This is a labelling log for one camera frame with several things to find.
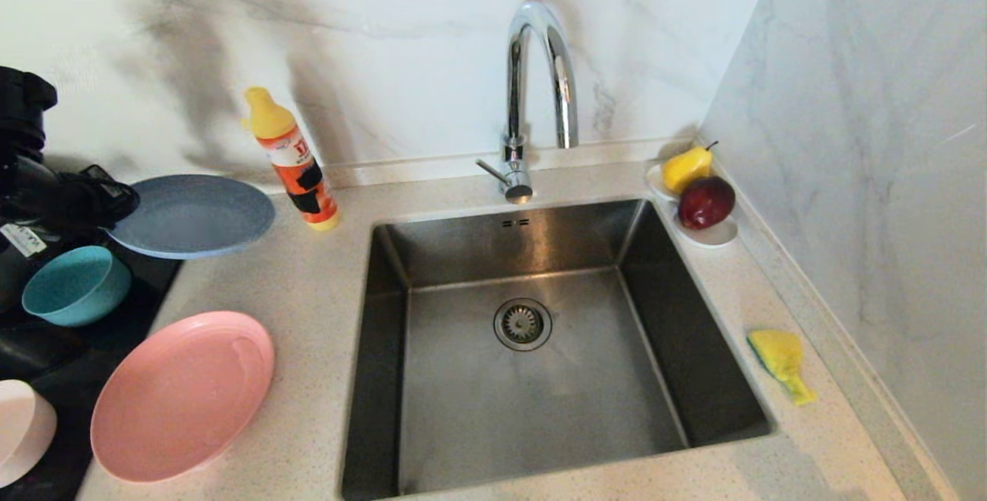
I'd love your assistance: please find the black glass cooktop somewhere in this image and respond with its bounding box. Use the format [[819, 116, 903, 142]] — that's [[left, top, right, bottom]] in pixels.
[[0, 239, 183, 501]]

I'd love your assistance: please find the dish soap bottle yellow cap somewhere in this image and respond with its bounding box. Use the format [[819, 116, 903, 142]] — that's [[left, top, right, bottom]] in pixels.
[[245, 86, 339, 231]]

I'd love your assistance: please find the chrome gooseneck faucet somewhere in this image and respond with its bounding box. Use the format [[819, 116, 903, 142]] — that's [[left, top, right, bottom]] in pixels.
[[477, 0, 579, 205]]

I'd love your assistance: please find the small white fruit dish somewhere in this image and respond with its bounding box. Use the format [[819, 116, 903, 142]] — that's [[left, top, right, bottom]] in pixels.
[[646, 163, 739, 248]]

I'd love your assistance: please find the blue plate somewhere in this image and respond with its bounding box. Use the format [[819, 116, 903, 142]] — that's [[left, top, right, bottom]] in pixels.
[[108, 174, 276, 261]]

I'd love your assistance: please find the yellow green sponge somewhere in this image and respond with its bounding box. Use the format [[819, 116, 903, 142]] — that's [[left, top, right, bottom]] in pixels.
[[746, 329, 818, 407]]

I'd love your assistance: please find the teal bowl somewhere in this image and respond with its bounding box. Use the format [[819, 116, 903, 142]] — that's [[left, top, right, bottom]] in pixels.
[[22, 246, 133, 328]]

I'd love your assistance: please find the dark red apple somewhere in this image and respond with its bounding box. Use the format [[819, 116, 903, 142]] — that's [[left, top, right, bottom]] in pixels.
[[678, 176, 737, 230]]

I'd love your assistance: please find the yellow pear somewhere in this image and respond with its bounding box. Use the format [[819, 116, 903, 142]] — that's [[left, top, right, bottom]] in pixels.
[[662, 141, 719, 194]]

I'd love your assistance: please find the small light pink plate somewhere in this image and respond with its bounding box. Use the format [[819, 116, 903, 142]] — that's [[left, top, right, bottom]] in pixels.
[[0, 379, 58, 488]]

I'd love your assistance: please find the stainless steel sink basin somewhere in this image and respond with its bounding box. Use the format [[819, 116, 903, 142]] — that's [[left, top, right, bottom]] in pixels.
[[340, 197, 774, 500]]

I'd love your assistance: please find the round metal drain strainer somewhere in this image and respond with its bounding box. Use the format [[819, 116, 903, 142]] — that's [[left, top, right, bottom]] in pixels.
[[493, 298, 553, 352]]

